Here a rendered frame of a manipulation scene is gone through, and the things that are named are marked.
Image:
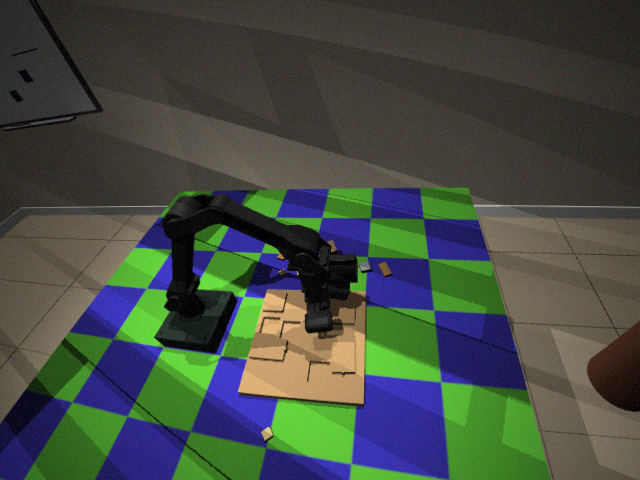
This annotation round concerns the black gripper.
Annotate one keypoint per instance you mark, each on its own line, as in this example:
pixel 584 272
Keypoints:
pixel 318 317

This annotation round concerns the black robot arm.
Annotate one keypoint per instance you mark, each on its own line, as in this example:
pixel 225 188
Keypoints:
pixel 298 244

